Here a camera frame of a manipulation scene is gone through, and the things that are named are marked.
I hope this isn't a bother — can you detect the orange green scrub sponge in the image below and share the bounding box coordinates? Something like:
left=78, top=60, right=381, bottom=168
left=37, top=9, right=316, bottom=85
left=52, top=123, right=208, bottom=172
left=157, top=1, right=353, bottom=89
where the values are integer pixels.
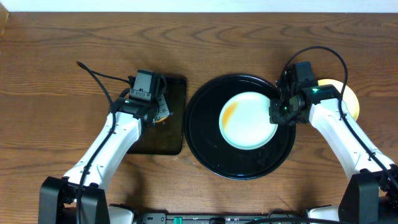
left=155, top=111, right=170, bottom=123

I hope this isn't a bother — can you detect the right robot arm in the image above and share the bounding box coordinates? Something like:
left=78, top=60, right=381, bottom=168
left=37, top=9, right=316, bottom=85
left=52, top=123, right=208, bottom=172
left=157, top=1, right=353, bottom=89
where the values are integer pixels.
left=270, top=70, right=397, bottom=223

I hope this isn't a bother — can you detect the black rectangular water tray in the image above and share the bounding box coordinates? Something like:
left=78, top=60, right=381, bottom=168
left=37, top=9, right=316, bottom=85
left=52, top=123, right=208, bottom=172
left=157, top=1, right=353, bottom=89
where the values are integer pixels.
left=128, top=73, right=187, bottom=155

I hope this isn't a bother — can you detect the light blue plate top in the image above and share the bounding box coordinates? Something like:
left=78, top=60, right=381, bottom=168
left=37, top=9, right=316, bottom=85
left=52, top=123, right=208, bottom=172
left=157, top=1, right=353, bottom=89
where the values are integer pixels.
left=218, top=91, right=278, bottom=151

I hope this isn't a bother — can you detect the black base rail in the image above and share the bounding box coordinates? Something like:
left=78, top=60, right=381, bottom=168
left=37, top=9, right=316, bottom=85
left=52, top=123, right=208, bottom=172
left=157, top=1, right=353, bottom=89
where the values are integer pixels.
left=133, top=212, right=300, bottom=224

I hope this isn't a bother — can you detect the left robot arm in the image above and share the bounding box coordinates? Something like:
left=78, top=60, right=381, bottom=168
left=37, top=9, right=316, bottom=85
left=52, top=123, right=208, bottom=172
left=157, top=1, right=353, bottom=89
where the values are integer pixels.
left=38, top=92, right=170, bottom=223

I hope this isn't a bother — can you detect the yellow plate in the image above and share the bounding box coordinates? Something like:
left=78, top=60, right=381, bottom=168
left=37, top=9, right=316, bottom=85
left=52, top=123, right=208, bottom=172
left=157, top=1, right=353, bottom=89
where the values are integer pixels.
left=318, top=79, right=360, bottom=121

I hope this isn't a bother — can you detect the black round tray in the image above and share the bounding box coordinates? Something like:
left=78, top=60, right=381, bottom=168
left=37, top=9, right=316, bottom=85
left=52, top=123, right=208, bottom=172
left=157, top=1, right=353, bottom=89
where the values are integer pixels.
left=184, top=73, right=296, bottom=180

